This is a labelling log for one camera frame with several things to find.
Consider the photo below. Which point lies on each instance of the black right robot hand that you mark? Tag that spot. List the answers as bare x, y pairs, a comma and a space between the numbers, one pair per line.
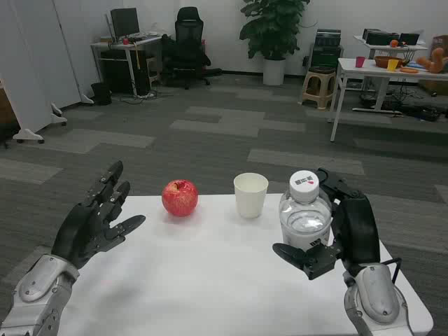
357, 227

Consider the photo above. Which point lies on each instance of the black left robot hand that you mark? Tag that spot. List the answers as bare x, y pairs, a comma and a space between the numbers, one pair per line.
80, 231

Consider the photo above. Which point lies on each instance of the clear water bottle white cap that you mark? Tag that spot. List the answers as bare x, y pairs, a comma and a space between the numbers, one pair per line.
304, 220

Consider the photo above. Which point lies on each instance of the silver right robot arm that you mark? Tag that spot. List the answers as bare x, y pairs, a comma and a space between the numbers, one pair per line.
378, 301

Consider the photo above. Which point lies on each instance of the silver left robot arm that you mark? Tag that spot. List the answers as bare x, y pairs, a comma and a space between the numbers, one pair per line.
35, 297

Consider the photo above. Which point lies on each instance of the red apple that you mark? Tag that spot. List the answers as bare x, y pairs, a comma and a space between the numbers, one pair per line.
180, 199

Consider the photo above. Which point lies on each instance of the white paper cup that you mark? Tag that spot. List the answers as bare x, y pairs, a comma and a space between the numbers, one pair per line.
250, 199

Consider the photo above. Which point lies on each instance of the black bag on floor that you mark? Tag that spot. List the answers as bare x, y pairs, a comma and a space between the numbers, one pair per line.
418, 112

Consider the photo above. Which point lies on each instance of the black trash bin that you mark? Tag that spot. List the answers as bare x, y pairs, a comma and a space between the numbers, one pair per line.
101, 94

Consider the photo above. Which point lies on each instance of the beige plastic stool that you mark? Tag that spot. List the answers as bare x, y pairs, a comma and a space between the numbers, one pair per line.
318, 84

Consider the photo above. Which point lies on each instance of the long white table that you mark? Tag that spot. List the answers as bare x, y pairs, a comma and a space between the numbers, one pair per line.
371, 73

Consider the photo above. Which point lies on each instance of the black computer tower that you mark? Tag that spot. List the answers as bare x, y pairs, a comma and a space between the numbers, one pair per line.
141, 80

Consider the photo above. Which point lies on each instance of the pink plastic cup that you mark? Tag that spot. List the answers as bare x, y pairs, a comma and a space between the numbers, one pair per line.
360, 62

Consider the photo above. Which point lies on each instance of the orange toy carrot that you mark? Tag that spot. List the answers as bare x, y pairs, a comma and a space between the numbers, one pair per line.
409, 70

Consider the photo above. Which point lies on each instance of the yellow plastic cup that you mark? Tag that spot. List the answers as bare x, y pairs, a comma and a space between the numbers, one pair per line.
393, 66

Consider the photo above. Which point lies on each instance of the brown woven basket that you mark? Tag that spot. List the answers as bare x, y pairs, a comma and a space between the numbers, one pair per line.
383, 61

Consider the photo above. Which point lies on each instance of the white partition panel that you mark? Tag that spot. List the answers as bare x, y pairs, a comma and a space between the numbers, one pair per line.
14, 70
52, 52
77, 35

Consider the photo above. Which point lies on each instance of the black equipment rack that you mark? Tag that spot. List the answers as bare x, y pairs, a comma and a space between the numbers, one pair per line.
326, 49

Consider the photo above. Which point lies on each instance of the orange plush toy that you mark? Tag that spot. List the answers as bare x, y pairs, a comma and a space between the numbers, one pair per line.
435, 61

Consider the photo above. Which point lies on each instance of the orange fruit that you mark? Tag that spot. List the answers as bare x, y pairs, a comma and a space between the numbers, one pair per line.
395, 43

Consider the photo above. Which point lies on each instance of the small white table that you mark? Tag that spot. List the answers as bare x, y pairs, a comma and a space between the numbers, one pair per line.
360, 39

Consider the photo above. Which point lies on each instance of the large black equipment case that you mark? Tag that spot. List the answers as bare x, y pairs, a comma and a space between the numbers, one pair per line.
379, 36

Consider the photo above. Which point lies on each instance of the white office desk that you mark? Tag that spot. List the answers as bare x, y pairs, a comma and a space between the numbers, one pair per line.
129, 43

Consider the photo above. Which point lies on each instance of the small black equipment case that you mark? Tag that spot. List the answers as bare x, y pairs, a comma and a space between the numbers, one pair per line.
409, 39

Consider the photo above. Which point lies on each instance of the brown cardboard box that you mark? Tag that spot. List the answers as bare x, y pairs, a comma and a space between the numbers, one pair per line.
440, 42

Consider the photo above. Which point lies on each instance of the black computer monitor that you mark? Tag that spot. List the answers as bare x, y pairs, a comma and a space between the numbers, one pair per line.
125, 21

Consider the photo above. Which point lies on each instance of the green plant in white pot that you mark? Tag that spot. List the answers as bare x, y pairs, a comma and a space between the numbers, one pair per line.
273, 28

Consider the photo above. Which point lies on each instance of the black office chair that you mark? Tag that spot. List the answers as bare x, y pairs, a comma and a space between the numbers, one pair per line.
189, 42

